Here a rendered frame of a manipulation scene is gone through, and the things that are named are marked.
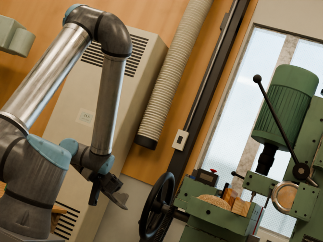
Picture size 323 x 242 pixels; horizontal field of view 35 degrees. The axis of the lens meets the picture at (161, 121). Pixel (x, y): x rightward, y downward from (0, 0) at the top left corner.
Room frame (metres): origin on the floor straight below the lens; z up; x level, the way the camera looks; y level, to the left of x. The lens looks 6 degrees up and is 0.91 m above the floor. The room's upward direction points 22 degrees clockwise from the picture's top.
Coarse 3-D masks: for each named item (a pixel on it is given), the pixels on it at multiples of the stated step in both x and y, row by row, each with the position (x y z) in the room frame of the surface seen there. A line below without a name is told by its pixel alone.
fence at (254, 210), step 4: (252, 204) 1.65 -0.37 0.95; (256, 204) 1.66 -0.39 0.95; (252, 208) 1.64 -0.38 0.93; (256, 208) 1.72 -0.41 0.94; (260, 208) 1.90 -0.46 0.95; (248, 212) 1.65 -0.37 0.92; (252, 212) 1.64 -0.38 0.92; (256, 212) 1.78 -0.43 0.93; (260, 212) 1.97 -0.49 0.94; (248, 216) 1.64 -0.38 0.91; (252, 216) 1.68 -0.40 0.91; (256, 216) 1.85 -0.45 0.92; (256, 220) 1.92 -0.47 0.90; (260, 220) 2.13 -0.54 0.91
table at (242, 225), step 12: (180, 204) 1.93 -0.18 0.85; (192, 204) 1.70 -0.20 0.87; (204, 204) 1.69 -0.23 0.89; (204, 216) 1.69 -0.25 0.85; (216, 216) 1.67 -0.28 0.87; (228, 216) 1.66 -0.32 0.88; (240, 216) 1.65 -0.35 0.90; (228, 228) 1.66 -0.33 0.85; (240, 228) 1.65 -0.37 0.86; (252, 228) 1.87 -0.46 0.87
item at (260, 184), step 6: (246, 174) 1.93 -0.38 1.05; (252, 174) 1.93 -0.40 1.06; (258, 174) 1.92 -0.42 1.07; (246, 180) 1.93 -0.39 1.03; (252, 180) 1.92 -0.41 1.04; (258, 180) 1.92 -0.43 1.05; (264, 180) 1.91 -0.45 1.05; (270, 180) 1.91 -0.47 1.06; (246, 186) 1.93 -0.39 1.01; (252, 186) 1.92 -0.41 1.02; (258, 186) 1.92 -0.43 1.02; (264, 186) 1.91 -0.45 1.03; (252, 192) 1.95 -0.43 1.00; (258, 192) 1.91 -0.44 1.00; (264, 192) 1.91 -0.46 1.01; (270, 198) 1.95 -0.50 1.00
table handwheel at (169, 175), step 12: (168, 180) 2.09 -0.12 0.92; (156, 192) 1.93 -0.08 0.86; (168, 192) 2.15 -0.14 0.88; (156, 204) 2.03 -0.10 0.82; (168, 204) 2.17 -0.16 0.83; (144, 216) 1.92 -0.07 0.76; (180, 216) 2.01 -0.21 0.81; (144, 228) 1.95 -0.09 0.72; (156, 228) 2.13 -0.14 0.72; (144, 240) 2.04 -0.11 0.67
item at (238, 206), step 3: (237, 201) 1.57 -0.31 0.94; (240, 201) 1.57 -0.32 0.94; (234, 204) 1.57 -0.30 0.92; (237, 204) 1.57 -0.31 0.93; (240, 204) 1.56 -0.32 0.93; (243, 204) 1.63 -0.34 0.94; (234, 207) 1.57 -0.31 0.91; (237, 207) 1.57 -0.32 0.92; (240, 207) 1.59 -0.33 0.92; (234, 210) 1.57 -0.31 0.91; (237, 210) 1.57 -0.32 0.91; (240, 210) 1.62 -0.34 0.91; (237, 213) 1.57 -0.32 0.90; (240, 213) 1.65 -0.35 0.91
